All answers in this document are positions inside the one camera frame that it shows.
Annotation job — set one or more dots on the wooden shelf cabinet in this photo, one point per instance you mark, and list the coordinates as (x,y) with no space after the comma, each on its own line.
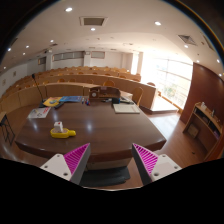
(204,126)

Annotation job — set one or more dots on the black chair under table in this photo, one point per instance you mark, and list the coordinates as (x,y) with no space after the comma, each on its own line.
(106,177)

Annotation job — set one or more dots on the white charger plug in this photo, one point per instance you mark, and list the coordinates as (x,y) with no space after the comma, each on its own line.
(58,127)

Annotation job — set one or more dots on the black side stand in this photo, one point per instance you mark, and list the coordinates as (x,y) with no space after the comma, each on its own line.
(7,131)

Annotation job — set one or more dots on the white notebook pad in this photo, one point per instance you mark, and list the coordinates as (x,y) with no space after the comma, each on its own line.
(126,109)

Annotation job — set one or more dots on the black gooseneck microphone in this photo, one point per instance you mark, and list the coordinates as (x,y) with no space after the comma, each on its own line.
(41,105)

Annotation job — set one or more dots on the wooden chair centre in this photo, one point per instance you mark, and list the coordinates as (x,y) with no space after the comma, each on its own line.
(109,83)

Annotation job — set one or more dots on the white paper sheet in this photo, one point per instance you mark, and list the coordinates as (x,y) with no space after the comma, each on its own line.
(39,113)

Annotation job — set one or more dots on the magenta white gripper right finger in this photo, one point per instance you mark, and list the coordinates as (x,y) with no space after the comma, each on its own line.
(152,166)

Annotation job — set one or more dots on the wooden desk organizer box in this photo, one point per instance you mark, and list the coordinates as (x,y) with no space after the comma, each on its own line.
(103,92)

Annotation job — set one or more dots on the yellow blue booklet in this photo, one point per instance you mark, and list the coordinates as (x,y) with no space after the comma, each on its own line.
(54,101)

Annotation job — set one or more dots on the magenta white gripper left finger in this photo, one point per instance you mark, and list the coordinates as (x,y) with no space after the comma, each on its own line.
(70,166)

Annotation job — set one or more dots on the wooden chair right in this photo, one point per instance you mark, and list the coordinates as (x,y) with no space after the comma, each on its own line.
(137,95)

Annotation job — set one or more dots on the wooden chair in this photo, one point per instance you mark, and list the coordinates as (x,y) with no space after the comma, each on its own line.
(137,95)
(109,83)

